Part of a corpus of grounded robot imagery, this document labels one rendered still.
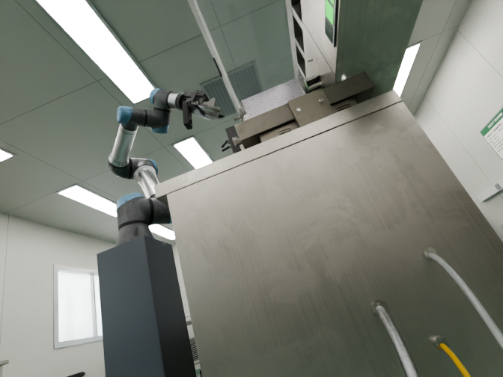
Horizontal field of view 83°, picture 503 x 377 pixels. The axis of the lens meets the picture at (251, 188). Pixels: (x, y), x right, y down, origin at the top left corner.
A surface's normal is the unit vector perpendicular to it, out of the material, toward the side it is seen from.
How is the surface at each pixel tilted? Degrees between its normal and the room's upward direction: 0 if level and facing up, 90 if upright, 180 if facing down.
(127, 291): 90
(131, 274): 90
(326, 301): 90
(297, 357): 90
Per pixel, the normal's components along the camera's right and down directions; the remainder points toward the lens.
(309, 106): -0.22, -0.36
